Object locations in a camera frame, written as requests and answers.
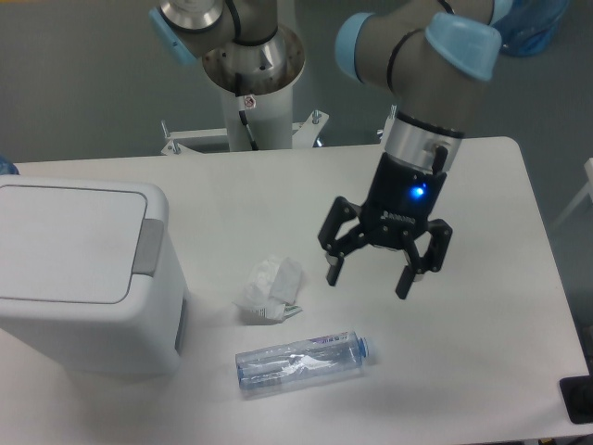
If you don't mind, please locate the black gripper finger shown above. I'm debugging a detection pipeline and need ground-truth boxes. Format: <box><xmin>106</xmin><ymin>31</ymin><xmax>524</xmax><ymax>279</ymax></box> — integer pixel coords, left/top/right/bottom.
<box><xmin>395</xmin><ymin>219</ymin><xmax>453</xmax><ymax>299</ymax></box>
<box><xmin>318</xmin><ymin>197</ymin><xmax>368</xmax><ymax>286</ymax></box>

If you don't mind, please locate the white push-lid trash can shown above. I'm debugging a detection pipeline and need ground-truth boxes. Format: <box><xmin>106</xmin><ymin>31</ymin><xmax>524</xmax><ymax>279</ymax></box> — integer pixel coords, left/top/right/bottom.
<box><xmin>1</xmin><ymin>175</ymin><xmax>187</xmax><ymax>375</ymax></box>

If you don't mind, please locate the blue object at left edge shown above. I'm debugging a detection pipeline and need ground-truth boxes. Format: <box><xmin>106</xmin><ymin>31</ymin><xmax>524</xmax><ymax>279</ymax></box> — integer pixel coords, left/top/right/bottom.
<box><xmin>0</xmin><ymin>154</ymin><xmax>20</xmax><ymax>175</ymax></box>

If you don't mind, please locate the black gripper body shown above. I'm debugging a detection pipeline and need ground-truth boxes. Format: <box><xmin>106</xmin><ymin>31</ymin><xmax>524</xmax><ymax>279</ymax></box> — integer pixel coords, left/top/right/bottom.
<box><xmin>359</xmin><ymin>153</ymin><xmax>448</xmax><ymax>253</ymax></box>

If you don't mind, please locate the black device at table edge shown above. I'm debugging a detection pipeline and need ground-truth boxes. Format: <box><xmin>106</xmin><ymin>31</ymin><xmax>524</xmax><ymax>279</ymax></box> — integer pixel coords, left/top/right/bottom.
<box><xmin>560</xmin><ymin>375</ymin><xmax>592</xmax><ymax>425</ymax></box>

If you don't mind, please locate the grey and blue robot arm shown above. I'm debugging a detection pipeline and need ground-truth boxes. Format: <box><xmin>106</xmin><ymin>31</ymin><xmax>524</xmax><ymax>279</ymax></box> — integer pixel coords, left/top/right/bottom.
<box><xmin>149</xmin><ymin>1</ymin><xmax>511</xmax><ymax>298</ymax></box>

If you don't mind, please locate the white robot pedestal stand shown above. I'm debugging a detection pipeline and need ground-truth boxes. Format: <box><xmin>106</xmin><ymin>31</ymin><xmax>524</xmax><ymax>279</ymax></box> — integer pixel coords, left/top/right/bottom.
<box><xmin>159</xmin><ymin>25</ymin><xmax>399</xmax><ymax>157</ymax></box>

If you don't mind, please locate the blue water jug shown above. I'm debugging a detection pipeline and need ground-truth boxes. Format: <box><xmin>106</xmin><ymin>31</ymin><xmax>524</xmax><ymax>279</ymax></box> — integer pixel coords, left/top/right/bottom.
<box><xmin>494</xmin><ymin>0</ymin><xmax>571</xmax><ymax>57</ymax></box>

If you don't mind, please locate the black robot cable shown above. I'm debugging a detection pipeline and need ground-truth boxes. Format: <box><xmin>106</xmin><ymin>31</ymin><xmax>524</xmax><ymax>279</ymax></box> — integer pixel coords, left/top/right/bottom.
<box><xmin>233</xmin><ymin>71</ymin><xmax>260</xmax><ymax>152</ymax></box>

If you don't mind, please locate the clear plastic water bottle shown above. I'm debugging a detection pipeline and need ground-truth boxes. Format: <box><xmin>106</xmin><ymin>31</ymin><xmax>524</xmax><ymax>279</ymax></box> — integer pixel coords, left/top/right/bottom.
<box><xmin>235</xmin><ymin>331</ymin><xmax>377</xmax><ymax>399</ymax></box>

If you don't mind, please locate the white furniture leg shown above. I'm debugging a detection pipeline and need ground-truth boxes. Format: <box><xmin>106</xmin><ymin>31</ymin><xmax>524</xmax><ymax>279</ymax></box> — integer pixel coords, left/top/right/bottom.
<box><xmin>551</xmin><ymin>158</ymin><xmax>592</xmax><ymax>231</ymax></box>

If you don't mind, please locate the crumpled white paper wrapper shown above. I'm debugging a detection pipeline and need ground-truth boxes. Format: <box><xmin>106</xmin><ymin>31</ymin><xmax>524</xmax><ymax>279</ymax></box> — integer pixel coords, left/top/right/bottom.
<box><xmin>233</xmin><ymin>255</ymin><xmax>303</xmax><ymax>323</ymax></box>

